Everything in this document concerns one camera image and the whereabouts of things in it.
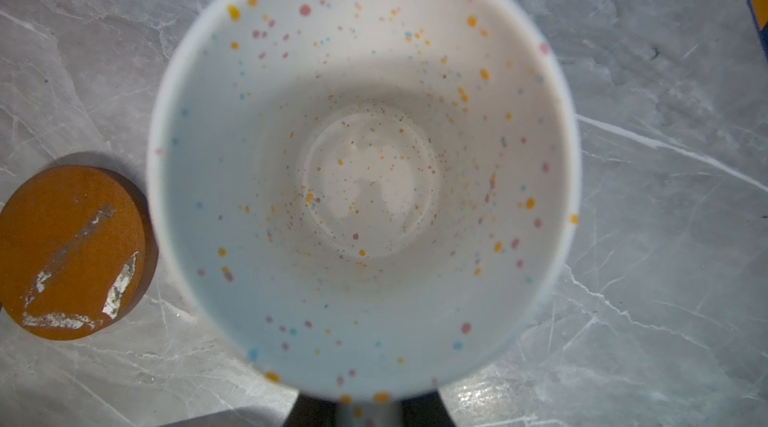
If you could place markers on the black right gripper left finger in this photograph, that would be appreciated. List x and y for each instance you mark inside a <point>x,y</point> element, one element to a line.
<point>310,412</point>

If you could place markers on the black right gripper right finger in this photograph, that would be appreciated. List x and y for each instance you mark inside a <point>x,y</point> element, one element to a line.
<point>427,410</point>

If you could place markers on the white mug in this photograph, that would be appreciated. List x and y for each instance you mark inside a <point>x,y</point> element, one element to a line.
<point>366,199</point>

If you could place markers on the dark brown wooden round coaster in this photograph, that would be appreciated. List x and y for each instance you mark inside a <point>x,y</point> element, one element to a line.
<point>77,251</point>

